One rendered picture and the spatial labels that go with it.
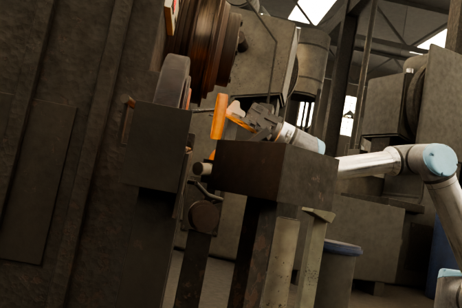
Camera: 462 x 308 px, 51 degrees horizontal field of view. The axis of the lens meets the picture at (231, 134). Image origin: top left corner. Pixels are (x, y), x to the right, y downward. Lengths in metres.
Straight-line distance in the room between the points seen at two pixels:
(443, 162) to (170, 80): 1.38
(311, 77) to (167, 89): 10.16
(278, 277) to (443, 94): 3.30
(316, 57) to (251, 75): 6.40
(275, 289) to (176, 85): 1.92
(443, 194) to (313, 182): 0.80
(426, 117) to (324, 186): 3.89
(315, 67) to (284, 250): 8.62
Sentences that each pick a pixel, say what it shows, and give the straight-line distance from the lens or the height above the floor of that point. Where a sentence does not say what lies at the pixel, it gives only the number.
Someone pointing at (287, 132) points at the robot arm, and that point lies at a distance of 1.61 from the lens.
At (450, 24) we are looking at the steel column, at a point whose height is 3.04.
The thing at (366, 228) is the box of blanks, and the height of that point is 0.52.
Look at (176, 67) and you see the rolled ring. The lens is 0.67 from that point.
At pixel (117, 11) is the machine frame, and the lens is 1.39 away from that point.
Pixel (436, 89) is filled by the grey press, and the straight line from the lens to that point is 5.23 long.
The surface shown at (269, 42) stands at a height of 2.04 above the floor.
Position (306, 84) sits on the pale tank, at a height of 3.23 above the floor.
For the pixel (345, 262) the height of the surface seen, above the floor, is 0.34.
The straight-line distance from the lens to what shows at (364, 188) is 5.74.
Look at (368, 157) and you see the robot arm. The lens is 1.91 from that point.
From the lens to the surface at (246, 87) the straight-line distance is 4.56.
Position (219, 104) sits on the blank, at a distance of 1.56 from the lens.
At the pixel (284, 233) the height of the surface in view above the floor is 0.44.
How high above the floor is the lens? 0.58
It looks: 7 degrees up
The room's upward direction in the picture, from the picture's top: 11 degrees clockwise
